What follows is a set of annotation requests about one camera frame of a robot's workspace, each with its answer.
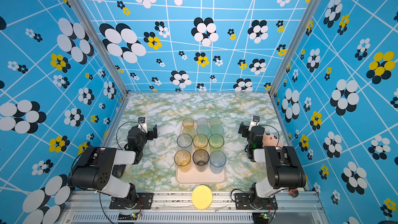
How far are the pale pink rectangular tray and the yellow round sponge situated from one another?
0.04m

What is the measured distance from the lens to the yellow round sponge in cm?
72

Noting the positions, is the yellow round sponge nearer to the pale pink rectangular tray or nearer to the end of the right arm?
the pale pink rectangular tray

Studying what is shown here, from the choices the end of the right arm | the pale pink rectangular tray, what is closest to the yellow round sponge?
the pale pink rectangular tray

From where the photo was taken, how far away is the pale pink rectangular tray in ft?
2.65
